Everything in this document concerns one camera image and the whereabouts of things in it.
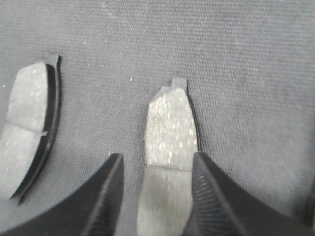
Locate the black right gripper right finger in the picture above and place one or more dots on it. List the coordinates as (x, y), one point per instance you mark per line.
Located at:
(222, 208)

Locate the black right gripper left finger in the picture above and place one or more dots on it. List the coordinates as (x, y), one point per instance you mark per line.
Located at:
(92, 210)

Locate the grey brake pad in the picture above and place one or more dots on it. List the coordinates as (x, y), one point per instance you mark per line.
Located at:
(30, 126)
(171, 140)

